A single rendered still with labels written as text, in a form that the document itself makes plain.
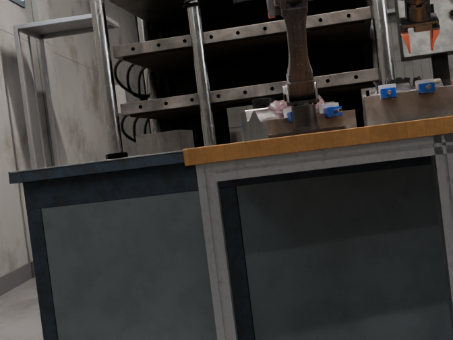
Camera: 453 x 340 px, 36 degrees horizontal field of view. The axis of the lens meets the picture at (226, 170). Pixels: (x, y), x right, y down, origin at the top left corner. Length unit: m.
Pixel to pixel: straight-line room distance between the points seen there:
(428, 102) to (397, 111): 0.09
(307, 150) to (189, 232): 0.66
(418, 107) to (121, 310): 1.10
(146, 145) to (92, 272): 0.45
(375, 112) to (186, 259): 0.72
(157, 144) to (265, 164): 0.75
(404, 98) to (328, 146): 0.54
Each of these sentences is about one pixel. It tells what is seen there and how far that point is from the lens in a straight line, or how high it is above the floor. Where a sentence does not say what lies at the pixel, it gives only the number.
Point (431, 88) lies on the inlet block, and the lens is 2.10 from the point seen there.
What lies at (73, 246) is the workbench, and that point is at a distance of 2.30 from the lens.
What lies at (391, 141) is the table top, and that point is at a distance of 1.68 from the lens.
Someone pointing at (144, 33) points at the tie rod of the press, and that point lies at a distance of 3.73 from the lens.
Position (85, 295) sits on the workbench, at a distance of 2.31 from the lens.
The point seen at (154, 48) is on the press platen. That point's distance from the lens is 3.07.
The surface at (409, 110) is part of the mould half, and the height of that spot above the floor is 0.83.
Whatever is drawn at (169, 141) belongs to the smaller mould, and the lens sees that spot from 2.32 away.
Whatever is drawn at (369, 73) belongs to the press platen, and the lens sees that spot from 2.94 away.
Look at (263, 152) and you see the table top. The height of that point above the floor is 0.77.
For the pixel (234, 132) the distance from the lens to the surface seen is 2.96.
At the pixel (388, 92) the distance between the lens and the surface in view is 2.04.
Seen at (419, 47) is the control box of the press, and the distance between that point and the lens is 3.02.
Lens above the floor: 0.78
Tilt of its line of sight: 2 degrees down
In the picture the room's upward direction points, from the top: 7 degrees counter-clockwise
